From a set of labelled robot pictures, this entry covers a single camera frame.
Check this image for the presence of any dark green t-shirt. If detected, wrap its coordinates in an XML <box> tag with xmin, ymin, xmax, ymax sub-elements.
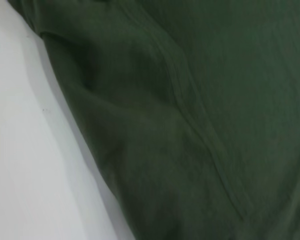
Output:
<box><xmin>7</xmin><ymin>0</ymin><xmax>300</xmax><ymax>240</ymax></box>

